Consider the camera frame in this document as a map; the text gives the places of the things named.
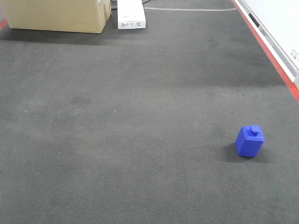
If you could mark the small blue block part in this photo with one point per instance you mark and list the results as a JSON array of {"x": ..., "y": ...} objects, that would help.
[{"x": 249, "y": 141}]

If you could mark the long white carton box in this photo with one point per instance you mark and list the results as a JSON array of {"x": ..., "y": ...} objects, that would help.
[{"x": 130, "y": 14}]

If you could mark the large brown cardboard box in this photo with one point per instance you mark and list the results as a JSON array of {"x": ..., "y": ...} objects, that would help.
[{"x": 82, "y": 16}]

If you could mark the white conveyor side rail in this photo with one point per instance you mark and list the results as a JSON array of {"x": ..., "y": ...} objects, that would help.
[{"x": 276, "y": 24}]

